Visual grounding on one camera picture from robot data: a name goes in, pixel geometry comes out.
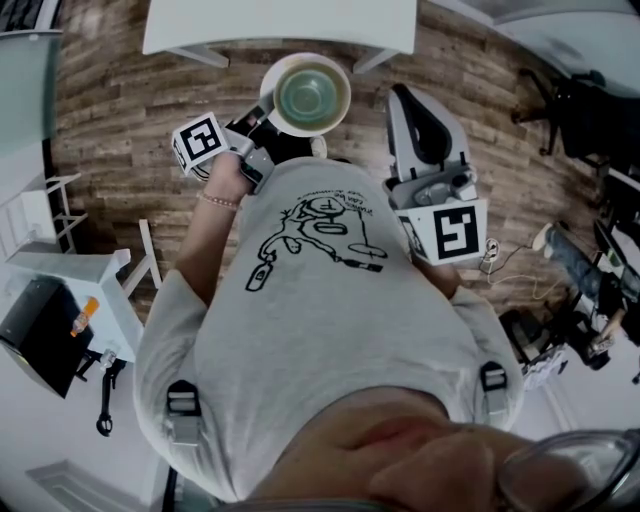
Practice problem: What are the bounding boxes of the black chair base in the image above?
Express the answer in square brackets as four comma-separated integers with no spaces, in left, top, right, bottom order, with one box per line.
[498,307,571,366]

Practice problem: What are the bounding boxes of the person's left forearm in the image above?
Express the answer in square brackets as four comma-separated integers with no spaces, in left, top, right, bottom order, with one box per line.
[174,191,242,307]

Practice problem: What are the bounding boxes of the grey strap buckle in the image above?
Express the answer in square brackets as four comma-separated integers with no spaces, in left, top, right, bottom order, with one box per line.
[165,379,203,447]
[479,360,509,416]

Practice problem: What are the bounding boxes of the black office chair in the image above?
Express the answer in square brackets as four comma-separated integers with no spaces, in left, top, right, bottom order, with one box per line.
[509,66,640,177]

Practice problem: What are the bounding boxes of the white table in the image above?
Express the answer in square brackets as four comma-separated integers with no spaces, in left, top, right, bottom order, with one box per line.
[141,0,418,75]

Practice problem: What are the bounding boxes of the orange bottle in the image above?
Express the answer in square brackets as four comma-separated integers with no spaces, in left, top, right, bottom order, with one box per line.
[69,295,101,338]

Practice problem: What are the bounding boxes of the cream dish with green inside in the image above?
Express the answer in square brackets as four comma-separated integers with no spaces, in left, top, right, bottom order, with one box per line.
[258,52,353,139]

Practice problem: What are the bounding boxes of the glass table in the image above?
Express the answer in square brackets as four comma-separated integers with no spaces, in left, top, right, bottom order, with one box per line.
[0,28,64,160]

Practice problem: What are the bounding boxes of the white cable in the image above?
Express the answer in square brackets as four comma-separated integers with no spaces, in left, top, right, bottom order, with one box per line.
[479,238,566,301]

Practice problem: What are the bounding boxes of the white side desk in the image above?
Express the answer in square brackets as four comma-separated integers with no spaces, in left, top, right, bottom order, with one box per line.
[0,218,162,365]

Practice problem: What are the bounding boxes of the grey printed t-shirt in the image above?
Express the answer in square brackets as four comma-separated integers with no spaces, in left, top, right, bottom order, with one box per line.
[132,158,525,503]

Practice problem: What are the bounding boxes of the person's glasses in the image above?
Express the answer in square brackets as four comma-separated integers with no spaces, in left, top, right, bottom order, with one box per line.
[497,427,640,512]

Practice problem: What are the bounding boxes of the white metal rack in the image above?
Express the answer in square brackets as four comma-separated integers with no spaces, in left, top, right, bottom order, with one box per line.
[0,171,89,261]

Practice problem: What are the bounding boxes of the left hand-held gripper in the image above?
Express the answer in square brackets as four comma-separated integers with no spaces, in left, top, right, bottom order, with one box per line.
[171,97,276,196]

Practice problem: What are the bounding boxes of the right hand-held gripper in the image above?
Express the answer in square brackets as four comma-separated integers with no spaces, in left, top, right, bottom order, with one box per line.
[381,83,489,267]

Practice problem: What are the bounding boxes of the person's face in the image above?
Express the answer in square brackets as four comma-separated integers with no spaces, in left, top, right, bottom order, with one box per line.
[234,389,640,512]

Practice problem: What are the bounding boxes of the pink bead bracelet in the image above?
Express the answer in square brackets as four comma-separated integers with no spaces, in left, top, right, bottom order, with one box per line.
[196,191,241,212]

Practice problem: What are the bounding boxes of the person's left hand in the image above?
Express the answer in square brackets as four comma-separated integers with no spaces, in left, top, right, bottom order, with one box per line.
[204,151,254,205]

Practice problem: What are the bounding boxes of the person's right forearm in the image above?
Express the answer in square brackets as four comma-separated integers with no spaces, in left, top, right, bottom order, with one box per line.
[412,253,466,303]

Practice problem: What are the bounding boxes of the black box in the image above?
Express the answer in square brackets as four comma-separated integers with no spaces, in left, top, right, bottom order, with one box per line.
[0,277,96,400]

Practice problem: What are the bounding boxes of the white long desk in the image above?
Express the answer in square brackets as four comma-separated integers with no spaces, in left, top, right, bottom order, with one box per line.
[429,0,640,81]

